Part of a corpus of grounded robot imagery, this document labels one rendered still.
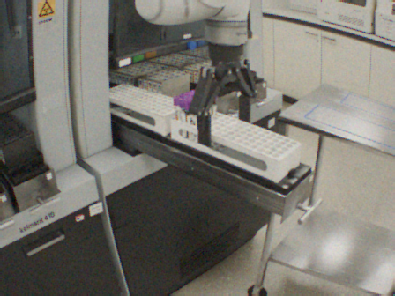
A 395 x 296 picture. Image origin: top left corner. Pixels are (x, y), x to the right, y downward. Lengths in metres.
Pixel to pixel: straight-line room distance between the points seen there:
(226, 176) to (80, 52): 0.47
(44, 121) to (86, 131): 0.16
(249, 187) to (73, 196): 0.43
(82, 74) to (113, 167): 0.26
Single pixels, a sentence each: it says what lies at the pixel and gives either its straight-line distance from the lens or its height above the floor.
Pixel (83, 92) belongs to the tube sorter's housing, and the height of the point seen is 0.93.
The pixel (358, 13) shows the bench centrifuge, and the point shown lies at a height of 1.07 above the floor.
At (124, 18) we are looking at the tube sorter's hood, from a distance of 1.02.
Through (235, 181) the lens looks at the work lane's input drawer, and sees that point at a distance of 0.83.
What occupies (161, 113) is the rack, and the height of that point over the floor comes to 0.86.
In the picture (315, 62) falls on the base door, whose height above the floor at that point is 0.49.
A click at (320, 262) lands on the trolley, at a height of 0.28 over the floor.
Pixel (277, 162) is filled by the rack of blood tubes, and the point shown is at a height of 0.86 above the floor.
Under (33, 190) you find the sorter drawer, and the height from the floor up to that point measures 0.78.
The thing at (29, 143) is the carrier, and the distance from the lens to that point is 0.93.
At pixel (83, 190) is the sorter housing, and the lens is 0.98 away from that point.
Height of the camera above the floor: 1.23
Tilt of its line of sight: 27 degrees down
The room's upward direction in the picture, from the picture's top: straight up
